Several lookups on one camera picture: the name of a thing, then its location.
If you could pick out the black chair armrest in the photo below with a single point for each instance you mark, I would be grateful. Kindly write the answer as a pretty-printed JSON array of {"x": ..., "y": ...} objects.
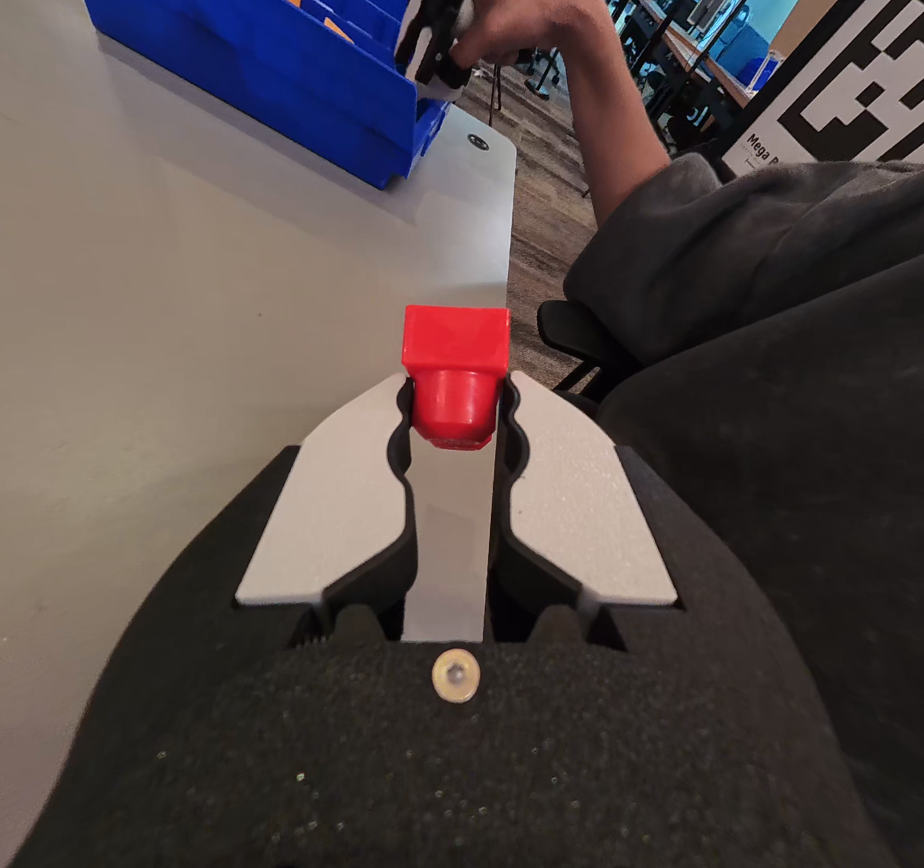
[{"x": 577, "y": 337}]

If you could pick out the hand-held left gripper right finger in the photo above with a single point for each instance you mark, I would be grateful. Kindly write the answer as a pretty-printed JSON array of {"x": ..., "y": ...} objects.
[{"x": 585, "y": 507}]

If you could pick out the grey desk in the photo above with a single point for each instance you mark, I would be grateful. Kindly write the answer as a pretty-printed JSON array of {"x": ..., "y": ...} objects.
[{"x": 180, "y": 305}]

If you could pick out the person's right forearm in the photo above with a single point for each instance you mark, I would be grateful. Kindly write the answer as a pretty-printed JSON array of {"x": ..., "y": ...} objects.
[{"x": 613, "y": 131}]

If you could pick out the brown wooden desk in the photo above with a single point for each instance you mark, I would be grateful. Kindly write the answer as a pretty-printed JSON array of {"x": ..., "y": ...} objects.
[{"x": 686, "y": 45}]

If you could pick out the person's right hand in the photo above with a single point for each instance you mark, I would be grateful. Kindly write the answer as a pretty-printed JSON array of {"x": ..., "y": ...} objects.
[{"x": 534, "y": 9}]

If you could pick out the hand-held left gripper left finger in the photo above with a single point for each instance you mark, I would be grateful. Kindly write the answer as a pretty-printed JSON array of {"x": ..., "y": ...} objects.
[{"x": 325, "y": 507}]

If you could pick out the black white marker board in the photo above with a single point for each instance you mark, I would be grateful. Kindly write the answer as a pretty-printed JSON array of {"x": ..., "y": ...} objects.
[{"x": 852, "y": 73}]

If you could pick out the person's dark sweatshirt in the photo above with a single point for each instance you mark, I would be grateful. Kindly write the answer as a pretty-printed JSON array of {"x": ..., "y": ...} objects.
[{"x": 758, "y": 413}]

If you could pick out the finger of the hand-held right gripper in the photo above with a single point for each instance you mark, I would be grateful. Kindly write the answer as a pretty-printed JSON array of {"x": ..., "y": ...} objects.
[{"x": 406, "y": 37}]

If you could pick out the red toy block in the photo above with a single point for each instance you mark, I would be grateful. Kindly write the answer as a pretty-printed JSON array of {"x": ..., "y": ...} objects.
[{"x": 455, "y": 355}]

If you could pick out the blue plastic bin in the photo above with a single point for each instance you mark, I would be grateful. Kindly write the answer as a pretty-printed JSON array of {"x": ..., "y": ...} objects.
[{"x": 252, "y": 66}]

